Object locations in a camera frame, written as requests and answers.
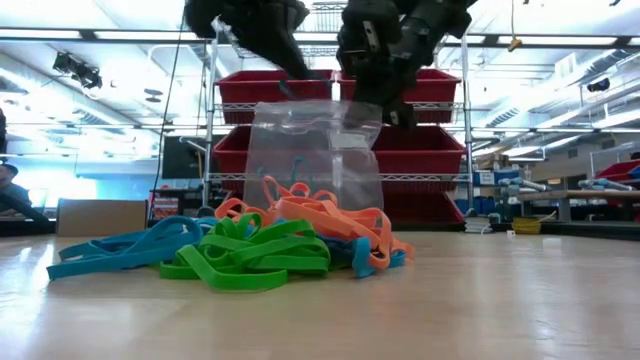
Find hanging black cable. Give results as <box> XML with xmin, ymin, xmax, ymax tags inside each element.
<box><xmin>149</xmin><ymin>0</ymin><xmax>189</xmax><ymax>216</ymax></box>

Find small cardboard box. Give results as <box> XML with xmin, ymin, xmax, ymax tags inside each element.
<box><xmin>56</xmin><ymin>198</ymin><xmax>149</xmax><ymax>237</ymax></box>

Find person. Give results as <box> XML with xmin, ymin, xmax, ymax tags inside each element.
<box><xmin>0</xmin><ymin>162</ymin><xmax>51</xmax><ymax>224</ymax></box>

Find white stacked sheets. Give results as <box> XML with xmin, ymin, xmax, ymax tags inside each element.
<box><xmin>463</xmin><ymin>216</ymin><xmax>495</xmax><ymax>235</ymax></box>

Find chrome wire shelf cart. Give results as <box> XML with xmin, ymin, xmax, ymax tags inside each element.
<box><xmin>202</xmin><ymin>27</ymin><xmax>476</xmax><ymax>221</ymax></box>

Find clear plastic zip bag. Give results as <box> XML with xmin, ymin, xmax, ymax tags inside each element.
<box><xmin>243</xmin><ymin>99</ymin><xmax>385</xmax><ymax>211</ymax></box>

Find tangled green rubber bands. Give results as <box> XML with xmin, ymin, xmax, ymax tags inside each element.
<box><xmin>158</xmin><ymin>212</ymin><xmax>332</xmax><ymax>294</ymax></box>

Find long ceiling light strip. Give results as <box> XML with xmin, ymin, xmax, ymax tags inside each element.
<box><xmin>93</xmin><ymin>29</ymin><xmax>201</xmax><ymax>42</ymax></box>
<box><xmin>469</xmin><ymin>34</ymin><xmax>619</xmax><ymax>47</ymax></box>

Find distant cardboard boxes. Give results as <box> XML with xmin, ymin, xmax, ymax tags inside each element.
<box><xmin>473</xmin><ymin>151</ymin><xmax>512</xmax><ymax>172</ymax></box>

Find black monitor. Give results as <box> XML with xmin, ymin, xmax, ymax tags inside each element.
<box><xmin>160</xmin><ymin>134</ymin><xmax>217</xmax><ymax>180</ymax></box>

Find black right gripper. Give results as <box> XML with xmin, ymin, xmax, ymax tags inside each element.
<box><xmin>337</xmin><ymin>0</ymin><xmax>474</xmax><ymax>129</ymax></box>

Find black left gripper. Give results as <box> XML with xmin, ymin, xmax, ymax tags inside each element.
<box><xmin>183</xmin><ymin>0</ymin><xmax>315</xmax><ymax>80</ymax></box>

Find blue rubber bands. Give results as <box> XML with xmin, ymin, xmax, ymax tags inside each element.
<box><xmin>46</xmin><ymin>214</ymin><xmax>409</xmax><ymax>281</ymax></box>

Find red storage tray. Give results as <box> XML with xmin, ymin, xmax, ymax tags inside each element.
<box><xmin>594</xmin><ymin>159</ymin><xmax>640</xmax><ymax>183</ymax></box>

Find orange rubber bands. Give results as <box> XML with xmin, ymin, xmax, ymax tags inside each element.
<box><xmin>214</xmin><ymin>175</ymin><xmax>416</xmax><ymax>271</ymax></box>

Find yellow hanging plug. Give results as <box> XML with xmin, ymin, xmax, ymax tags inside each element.
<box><xmin>507</xmin><ymin>0</ymin><xmax>524</xmax><ymax>54</ymax></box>

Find wooden workbench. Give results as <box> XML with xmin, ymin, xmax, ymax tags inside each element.
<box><xmin>517</xmin><ymin>188</ymin><xmax>640</xmax><ymax>224</ymax></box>

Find red white box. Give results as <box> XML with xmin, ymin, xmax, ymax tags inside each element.
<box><xmin>151</xmin><ymin>196</ymin><xmax>180</xmax><ymax>220</ymax></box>

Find yellow coil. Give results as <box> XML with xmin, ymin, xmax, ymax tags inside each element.
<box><xmin>511</xmin><ymin>215</ymin><xmax>545</xmax><ymax>236</ymax></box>

